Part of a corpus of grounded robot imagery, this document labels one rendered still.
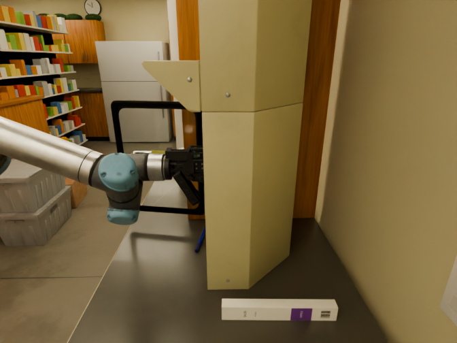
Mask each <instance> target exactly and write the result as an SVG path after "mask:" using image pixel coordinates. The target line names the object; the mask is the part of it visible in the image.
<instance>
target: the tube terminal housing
mask: <svg viewBox="0 0 457 343"><path fill-rule="evenodd" d="M198 2H199V43H200V64H201V106H202V128H203V169H204V191H205V232H206V253H207V290H220V289H249V288H250V287H252V286H253V285H254V284H256V283H257V282H258V281H259V280H260V279H261V278H262V277H264V276H265V275H266V274H268V273H269V272H270V271H271V270H272V269H273V268H274V267H276V266H277V265H278V264H280V263H281V262H282V261H283V260H284V259H285V258H286V257H288V256H289V254H290V240H291V232H292V217H293V209H294V194H295V186H296V178H297V164H298V156H299V141H300V133H301V119H302V111H303V103H302V102H303V95H304V87H305V72H306V64H307V50H308V41H309V27H310V19H311V5H312V0H198Z"/></svg>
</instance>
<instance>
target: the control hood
mask: <svg viewBox="0 0 457 343"><path fill-rule="evenodd" d="M141 64H142V65H143V68H144V69H145V70H146V71H147V72H148V73H149V74H150V75H151V76H152V77H153V78H155V79H156V80H157V81H158V82H159V83H160V84H161V85H162V86H163V87H164V88H165V89H166V90H167V91H168V92H169V93H171V94H172V95H173V96H174V97H175V98H176V99H177V100H178V101H179V102H180V103H181V104H182V105H183V106H184V107H185V108H186V109H187V110H188V111H191V112H201V111H202V106H201V64H200V61H143V62H142V63H141Z"/></svg>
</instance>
